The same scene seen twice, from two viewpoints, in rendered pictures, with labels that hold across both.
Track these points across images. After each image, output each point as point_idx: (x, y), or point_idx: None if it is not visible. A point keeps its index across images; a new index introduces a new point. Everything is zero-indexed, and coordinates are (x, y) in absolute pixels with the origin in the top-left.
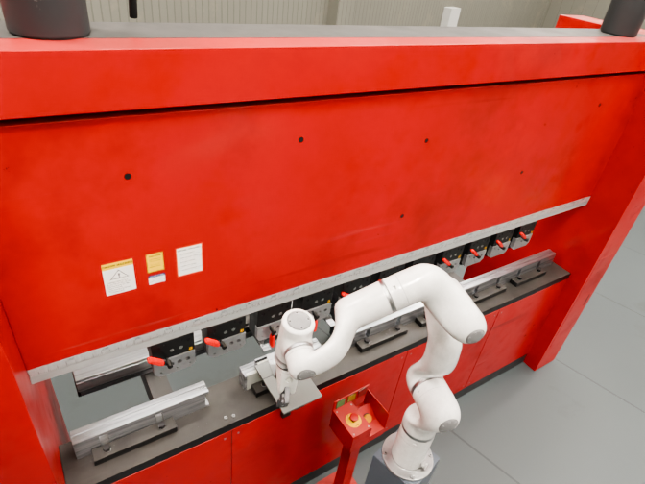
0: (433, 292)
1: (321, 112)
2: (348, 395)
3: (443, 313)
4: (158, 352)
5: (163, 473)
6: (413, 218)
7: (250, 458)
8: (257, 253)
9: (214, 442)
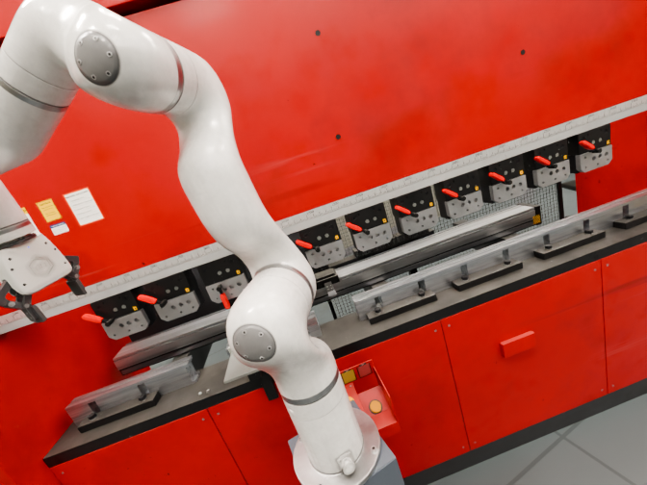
0: (34, 20)
1: (149, 25)
2: (341, 371)
3: (64, 53)
4: (101, 312)
5: (143, 453)
6: (358, 139)
7: (256, 453)
8: (158, 195)
9: (191, 421)
